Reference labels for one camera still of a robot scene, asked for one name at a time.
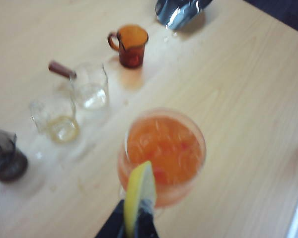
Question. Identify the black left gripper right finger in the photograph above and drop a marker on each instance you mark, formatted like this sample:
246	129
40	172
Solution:
146	223

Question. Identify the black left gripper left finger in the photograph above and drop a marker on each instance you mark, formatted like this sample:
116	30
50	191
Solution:
113	223

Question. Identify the yellow lemon slice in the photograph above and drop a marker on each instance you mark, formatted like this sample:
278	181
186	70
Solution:
137	188

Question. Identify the clear measuring cup, yellow residue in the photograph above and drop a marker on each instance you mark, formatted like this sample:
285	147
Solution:
62	129

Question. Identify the grey smoked glass measuring cup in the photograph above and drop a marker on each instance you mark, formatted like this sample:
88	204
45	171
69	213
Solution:
7	161

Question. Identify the amber glass measuring cup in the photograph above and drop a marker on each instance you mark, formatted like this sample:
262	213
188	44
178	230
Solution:
131	49

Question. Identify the wine glass with orange-red drink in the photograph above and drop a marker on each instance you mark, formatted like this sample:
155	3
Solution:
164	143

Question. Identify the silver foil bag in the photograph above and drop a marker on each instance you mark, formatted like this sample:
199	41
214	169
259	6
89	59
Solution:
178	15

